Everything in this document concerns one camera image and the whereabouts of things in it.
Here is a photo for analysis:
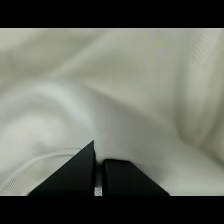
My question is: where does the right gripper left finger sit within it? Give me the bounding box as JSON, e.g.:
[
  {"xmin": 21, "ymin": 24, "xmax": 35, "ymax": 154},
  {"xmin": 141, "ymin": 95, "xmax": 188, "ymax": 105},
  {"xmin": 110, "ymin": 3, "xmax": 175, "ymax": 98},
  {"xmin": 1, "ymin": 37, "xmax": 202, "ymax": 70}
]
[{"xmin": 28, "ymin": 140, "xmax": 97, "ymax": 197}]

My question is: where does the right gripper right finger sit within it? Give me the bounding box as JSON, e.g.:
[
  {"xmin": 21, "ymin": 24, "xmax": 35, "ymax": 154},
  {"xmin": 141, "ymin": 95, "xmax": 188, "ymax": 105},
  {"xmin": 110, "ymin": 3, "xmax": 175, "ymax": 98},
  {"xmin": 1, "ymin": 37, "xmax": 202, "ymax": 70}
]
[{"xmin": 101, "ymin": 158, "xmax": 171, "ymax": 197}]

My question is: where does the beige long-sleeved shirt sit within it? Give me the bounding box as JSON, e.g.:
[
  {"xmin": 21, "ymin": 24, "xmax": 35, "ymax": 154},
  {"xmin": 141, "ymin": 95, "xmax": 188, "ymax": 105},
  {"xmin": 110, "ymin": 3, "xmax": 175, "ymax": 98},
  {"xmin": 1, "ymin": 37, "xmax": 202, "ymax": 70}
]
[{"xmin": 0, "ymin": 28, "xmax": 224, "ymax": 197}]

